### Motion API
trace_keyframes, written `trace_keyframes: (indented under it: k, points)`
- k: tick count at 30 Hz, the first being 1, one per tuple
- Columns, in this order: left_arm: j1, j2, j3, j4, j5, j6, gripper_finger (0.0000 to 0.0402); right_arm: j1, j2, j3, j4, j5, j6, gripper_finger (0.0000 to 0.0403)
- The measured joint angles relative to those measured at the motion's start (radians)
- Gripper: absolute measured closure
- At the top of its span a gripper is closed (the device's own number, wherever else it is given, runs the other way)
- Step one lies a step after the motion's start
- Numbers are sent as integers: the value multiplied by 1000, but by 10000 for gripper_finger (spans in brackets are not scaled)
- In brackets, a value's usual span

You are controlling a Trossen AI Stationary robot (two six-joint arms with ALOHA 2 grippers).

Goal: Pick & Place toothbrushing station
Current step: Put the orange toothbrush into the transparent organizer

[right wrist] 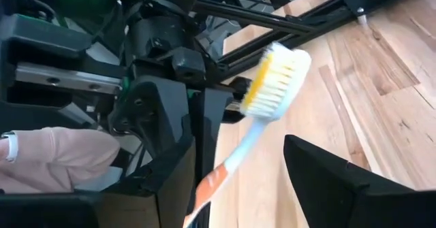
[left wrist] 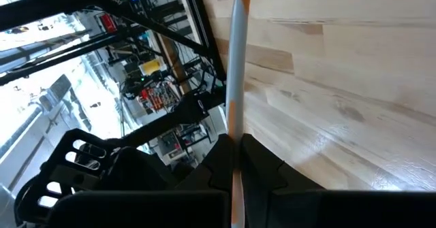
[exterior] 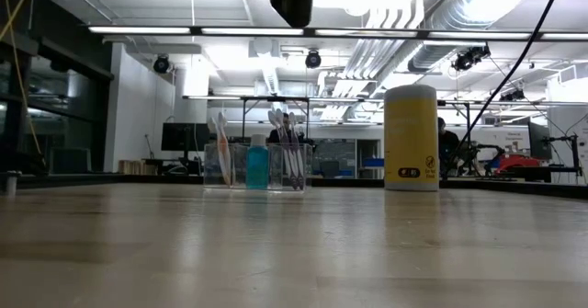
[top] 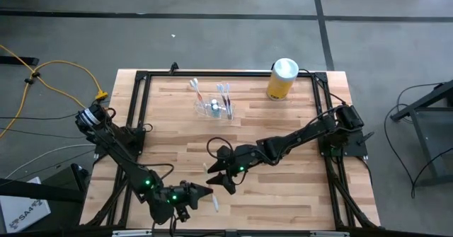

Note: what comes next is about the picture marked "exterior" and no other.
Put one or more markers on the blue mouthwash bottle white cap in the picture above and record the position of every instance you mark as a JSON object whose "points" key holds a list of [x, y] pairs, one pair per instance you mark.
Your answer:
{"points": [[257, 165]]}

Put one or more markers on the black monitor on arm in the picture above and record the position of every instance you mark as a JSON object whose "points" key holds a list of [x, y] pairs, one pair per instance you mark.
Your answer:
{"points": [[538, 140]]}

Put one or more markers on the black bar with light strips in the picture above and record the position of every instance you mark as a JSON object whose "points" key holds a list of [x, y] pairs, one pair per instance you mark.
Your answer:
{"points": [[195, 30]]}

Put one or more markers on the person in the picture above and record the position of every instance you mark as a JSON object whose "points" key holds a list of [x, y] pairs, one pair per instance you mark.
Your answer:
{"points": [[448, 147], [274, 137]]}

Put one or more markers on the black computer monitor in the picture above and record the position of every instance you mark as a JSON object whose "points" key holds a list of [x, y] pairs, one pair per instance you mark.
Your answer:
{"points": [[184, 136]]}

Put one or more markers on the clear acrylic organizer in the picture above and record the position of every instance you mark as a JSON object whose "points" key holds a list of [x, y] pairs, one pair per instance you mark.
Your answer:
{"points": [[239, 170]]}

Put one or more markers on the yellow canister white lid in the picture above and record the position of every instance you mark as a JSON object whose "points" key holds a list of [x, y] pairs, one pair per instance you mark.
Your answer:
{"points": [[411, 133]]}

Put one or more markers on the black track spotlight cluster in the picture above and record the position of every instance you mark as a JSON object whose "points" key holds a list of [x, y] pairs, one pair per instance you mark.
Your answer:
{"points": [[468, 59]]}

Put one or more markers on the light wooden crate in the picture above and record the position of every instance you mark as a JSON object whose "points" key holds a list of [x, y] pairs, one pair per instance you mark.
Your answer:
{"points": [[138, 167]]}

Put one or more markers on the grey office chair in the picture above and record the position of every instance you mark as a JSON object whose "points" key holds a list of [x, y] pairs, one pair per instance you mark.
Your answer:
{"points": [[69, 161]]}

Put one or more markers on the red container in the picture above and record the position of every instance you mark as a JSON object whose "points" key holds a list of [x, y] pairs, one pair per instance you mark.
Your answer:
{"points": [[516, 162]]}

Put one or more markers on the black workstation frame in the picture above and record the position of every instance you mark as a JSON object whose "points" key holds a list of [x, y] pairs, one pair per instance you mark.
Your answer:
{"points": [[243, 115], [468, 119]]}

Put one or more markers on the black aluminium table frame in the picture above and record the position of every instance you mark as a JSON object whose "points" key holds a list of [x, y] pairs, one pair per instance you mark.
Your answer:
{"points": [[115, 178]]}

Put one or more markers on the small white post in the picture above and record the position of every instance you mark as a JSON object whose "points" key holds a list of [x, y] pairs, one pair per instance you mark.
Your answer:
{"points": [[12, 184]]}

